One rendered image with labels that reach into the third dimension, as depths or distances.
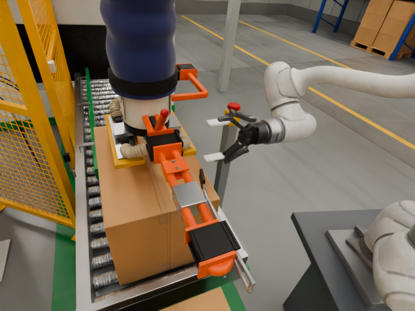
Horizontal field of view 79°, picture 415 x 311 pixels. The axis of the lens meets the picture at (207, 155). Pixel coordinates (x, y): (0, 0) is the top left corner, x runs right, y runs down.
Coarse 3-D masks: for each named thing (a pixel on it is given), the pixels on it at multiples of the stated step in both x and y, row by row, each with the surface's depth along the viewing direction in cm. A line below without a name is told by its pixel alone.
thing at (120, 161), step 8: (112, 120) 101; (120, 120) 98; (112, 136) 94; (128, 136) 94; (136, 136) 96; (112, 144) 90; (120, 144) 90; (136, 144) 91; (112, 152) 87; (120, 160) 84; (128, 160) 84; (136, 160) 85; (144, 160) 85
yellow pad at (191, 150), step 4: (172, 112) 112; (180, 124) 105; (180, 128) 101; (180, 132) 99; (184, 132) 100; (192, 144) 95; (188, 148) 93; (192, 148) 93; (184, 152) 90; (188, 152) 91; (192, 152) 92; (184, 156) 92
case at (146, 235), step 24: (96, 144) 110; (120, 168) 99; (144, 168) 101; (192, 168) 103; (120, 192) 90; (144, 192) 91; (168, 192) 92; (120, 216) 82; (144, 216) 83; (168, 216) 86; (120, 240) 84; (144, 240) 89; (168, 240) 95; (120, 264) 93; (144, 264) 99; (168, 264) 106
